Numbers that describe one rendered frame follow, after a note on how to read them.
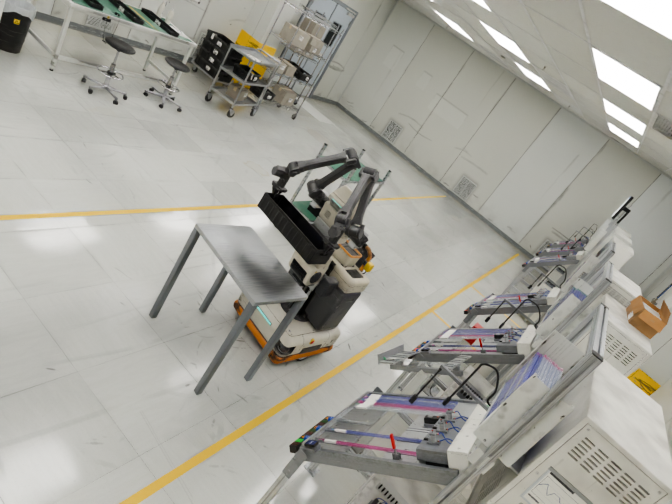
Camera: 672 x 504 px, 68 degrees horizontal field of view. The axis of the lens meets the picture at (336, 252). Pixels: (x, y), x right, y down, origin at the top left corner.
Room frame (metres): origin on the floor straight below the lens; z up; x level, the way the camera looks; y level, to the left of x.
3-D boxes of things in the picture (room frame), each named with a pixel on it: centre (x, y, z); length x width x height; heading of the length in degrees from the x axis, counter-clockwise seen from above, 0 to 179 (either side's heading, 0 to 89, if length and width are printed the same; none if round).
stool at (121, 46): (5.36, 3.30, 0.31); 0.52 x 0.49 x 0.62; 160
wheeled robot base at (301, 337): (3.35, 0.01, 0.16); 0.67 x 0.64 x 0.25; 150
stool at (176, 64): (6.23, 3.06, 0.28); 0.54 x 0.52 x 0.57; 93
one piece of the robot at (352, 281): (3.43, -0.04, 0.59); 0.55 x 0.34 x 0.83; 60
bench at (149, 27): (5.96, 3.80, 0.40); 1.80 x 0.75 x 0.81; 160
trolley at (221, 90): (7.73, 2.73, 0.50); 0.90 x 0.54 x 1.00; 174
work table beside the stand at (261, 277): (2.69, 0.40, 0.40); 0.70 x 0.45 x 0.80; 60
